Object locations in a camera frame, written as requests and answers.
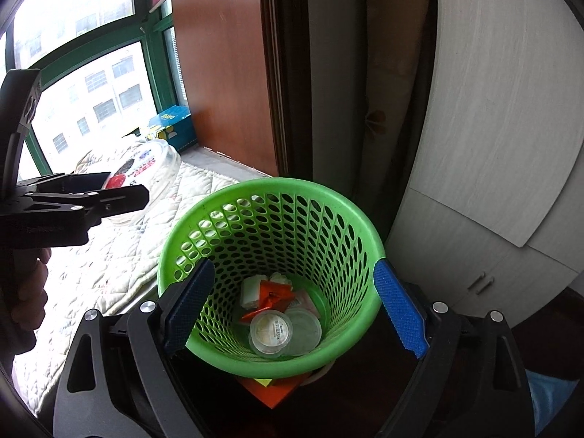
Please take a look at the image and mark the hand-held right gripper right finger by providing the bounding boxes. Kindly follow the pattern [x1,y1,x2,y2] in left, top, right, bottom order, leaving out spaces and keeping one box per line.
[373,258,534,438]

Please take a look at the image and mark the white wood-grain wardrobe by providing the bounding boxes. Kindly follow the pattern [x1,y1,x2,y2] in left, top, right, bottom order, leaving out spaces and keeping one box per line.
[383,0,584,329]

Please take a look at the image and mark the clear lidded plastic cup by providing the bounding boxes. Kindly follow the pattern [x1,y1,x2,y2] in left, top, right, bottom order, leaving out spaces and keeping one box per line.
[249,309,293,356]

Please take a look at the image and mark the blue cloth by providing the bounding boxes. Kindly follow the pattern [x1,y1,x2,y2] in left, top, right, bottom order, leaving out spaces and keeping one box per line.
[525,367,581,438]

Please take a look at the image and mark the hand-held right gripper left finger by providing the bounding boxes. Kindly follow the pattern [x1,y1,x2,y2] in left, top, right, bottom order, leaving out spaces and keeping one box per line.
[54,258,216,438]

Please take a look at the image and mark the clear bowl with printed lid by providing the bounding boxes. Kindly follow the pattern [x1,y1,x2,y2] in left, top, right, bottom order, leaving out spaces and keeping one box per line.
[101,141,182,226]

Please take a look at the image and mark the apartment building outside window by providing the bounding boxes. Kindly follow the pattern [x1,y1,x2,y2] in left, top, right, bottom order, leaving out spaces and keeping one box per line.
[14,0,183,174]

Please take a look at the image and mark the orange flat box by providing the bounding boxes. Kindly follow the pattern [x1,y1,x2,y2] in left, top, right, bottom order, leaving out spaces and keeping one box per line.
[237,374,306,410]

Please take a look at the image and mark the green perforated plastic basket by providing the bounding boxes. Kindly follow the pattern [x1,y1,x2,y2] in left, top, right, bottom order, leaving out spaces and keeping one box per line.
[157,178,385,372]

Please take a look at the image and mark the brown wooden panel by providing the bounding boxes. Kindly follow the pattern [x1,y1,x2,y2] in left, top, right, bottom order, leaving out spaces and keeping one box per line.
[170,0,280,178]

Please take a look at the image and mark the white quilted mattress pad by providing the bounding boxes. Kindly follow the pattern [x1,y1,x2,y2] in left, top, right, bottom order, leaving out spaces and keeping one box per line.
[14,148,270,418]

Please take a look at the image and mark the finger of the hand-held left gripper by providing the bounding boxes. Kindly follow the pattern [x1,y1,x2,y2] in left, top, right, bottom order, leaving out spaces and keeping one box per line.
[97,184,150,220]
[59,171,111,195]

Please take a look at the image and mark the white foam block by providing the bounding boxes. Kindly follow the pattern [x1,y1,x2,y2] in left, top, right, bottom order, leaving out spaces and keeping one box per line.
[240,276,266,310]

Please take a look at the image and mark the red snack wrapper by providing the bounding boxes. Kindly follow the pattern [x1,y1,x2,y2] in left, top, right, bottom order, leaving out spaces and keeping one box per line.
[242,281,295,323]

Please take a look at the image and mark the blue spotted tissue box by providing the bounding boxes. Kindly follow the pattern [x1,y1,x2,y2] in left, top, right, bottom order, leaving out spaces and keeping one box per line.
[148,105,198,151]

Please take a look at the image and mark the green window frame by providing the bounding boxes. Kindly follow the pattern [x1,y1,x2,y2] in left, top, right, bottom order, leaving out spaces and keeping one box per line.
[0,0,190,178]

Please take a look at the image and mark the person's left hand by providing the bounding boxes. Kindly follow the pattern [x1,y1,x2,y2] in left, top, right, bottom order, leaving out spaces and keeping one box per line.
[9,247,49,354]

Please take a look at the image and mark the white round plastic lid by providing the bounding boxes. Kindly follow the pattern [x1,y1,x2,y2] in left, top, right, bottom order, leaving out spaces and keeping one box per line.
[285,308,323,357]

